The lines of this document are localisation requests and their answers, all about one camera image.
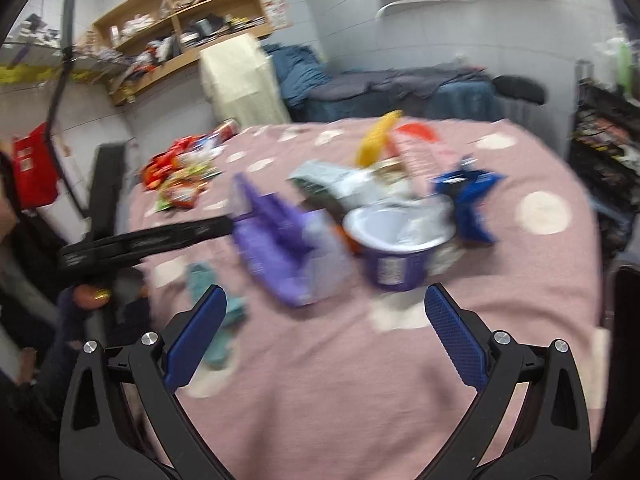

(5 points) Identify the purple plastic bag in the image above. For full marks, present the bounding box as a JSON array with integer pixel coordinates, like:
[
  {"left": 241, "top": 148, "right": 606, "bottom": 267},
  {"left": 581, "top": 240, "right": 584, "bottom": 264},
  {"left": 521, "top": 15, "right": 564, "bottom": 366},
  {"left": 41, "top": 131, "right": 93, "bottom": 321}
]
[{"left": 229, "top": 174, "right": 354, "bottom": 308}]

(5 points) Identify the purple yogurt cup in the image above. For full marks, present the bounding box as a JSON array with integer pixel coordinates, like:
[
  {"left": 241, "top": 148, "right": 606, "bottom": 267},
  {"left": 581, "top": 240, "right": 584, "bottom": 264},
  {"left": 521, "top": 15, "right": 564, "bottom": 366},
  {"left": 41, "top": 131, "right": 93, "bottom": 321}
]
[{"left": 343, "top": 196, "right": 456, "bottom": 292}]

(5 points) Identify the green white snack bag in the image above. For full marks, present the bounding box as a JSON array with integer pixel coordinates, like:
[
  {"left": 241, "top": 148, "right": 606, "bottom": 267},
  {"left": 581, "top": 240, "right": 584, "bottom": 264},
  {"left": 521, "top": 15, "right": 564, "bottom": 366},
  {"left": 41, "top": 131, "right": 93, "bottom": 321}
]
[{"left": 288, "top": 160, "right": 384, "bottom": 211}]

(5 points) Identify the blue snack bag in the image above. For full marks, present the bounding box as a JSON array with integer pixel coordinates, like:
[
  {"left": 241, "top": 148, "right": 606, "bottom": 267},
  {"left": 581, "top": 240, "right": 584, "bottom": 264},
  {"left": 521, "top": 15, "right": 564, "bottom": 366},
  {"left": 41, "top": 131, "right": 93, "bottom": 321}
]
[{"left": 433, "top": 155, "right": 506, "bottom": 246}]

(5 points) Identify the yellow foam fruit net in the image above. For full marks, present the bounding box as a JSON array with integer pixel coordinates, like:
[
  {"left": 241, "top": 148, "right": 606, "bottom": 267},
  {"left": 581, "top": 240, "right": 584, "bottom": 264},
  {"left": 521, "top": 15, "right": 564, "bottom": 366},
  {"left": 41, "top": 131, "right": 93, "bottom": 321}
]
[{"left": 355, "top": 110, "right": 402, "bottom": 168}]

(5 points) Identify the pink paper package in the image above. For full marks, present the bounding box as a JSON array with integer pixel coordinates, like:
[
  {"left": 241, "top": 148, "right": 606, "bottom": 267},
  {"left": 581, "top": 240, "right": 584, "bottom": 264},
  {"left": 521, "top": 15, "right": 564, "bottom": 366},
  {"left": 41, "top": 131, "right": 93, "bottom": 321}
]
[{"left": 390, "top": 132, "right": 459, "bottom": 196}]

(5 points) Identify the orange foam fruit net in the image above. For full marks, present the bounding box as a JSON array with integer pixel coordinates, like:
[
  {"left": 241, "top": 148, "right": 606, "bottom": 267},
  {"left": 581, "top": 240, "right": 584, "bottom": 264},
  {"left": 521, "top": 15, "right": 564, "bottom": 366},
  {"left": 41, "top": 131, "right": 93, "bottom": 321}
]
[{"left": 396, "top": 122, "right": 440, "bottom": 144}]

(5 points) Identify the teal crumpled wrapper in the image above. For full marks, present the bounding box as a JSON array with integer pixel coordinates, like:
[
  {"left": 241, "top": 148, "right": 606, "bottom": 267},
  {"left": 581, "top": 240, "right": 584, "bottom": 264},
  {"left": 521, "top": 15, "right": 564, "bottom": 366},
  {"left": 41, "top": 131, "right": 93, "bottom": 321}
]
[{"left": 186, "top": 262, "right": 247, "bottom": 370}]

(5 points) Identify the red snack wrapper pile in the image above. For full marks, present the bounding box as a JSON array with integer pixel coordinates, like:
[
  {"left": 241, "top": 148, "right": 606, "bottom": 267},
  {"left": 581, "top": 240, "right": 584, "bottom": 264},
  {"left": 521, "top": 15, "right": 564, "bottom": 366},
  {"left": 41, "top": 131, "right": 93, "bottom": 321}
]
[{"left": 141, "top": 133, "right": 224, "bottom": 212}]

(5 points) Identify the red drink can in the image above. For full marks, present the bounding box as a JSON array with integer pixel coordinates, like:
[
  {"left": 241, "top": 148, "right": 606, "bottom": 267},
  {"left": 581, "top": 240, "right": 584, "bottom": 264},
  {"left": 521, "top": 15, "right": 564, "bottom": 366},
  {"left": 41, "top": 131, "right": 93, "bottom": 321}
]
[{"left": 210, "top": 118, "right": 241, "bottom": 144}]

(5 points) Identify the pink polka dot bedspread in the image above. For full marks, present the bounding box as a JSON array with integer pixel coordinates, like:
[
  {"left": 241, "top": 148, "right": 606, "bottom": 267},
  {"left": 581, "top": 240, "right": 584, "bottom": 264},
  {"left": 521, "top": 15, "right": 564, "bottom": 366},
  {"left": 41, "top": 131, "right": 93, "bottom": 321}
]
[{"left": 143, "top": 122, "right": 602, "bottom": 479}]

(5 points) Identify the cream cloth on chair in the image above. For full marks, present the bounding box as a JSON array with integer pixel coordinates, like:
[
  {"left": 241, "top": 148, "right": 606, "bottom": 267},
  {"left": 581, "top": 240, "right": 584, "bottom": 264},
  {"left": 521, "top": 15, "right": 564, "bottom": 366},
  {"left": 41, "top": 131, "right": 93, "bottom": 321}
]
[{"left": 198, "top": 34, "right": 291, "bottom": 128}]

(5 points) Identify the wooden cubby shelf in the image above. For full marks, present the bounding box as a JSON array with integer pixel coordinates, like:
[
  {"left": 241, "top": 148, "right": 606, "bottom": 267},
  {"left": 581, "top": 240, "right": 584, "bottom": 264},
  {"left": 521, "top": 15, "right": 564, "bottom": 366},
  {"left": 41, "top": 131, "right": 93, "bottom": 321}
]
[{"left": 93, "top": 0, "right": 272, "bottom": 106}]

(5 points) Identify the blue blanket pile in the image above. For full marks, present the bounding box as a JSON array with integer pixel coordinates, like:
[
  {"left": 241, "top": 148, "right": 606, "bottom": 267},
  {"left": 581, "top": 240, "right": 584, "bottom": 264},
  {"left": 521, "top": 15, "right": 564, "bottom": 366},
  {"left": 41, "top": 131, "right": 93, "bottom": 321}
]
[{"left": 262, "top": 44, "right": 331, "bottom": 110}]

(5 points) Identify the black metal trolley cart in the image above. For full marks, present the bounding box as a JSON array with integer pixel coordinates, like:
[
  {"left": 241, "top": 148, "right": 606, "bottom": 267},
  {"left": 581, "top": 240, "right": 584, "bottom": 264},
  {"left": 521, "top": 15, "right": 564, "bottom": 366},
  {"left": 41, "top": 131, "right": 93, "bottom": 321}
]
[{"left": 566, "top": 58, "right": 640, "bottom": 261}]

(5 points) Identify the black round stool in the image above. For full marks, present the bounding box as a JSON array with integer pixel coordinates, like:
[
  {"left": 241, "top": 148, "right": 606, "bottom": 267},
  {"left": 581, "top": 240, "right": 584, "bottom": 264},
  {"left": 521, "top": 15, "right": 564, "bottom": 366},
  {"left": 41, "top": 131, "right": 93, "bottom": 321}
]
[{"left": 492, "top": 75, "right": 547, "bottom": 106}]

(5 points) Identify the massage bed with blankets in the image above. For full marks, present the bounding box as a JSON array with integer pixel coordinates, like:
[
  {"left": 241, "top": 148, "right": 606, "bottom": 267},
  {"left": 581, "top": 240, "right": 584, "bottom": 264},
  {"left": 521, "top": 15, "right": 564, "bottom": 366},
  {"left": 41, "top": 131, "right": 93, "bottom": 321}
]
[{"left": 291, "top": 63, "right": 504, "bottom": 122}]

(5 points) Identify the green pump bottle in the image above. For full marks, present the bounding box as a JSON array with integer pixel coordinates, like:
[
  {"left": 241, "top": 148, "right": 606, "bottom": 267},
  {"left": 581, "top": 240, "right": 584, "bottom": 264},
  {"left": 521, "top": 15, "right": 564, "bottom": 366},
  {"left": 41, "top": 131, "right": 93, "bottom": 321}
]
[{"left": 616, "top": 39, "right": 632, "bottom": 96}]

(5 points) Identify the red bag on wall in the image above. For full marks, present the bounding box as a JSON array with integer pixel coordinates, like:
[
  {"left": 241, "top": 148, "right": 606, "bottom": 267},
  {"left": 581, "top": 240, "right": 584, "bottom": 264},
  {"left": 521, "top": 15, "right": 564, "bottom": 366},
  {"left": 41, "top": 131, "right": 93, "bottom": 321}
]
[{"left": 12, "top": 122, "right": 58, "bottom": 210}]

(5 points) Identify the wall poster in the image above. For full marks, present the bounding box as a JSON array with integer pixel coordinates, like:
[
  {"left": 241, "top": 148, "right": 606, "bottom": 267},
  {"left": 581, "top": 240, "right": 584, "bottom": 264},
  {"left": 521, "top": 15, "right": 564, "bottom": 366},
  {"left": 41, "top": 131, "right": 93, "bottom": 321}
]
[{"left": 262, "top": 0, "right": 292, "bottom": 30}]

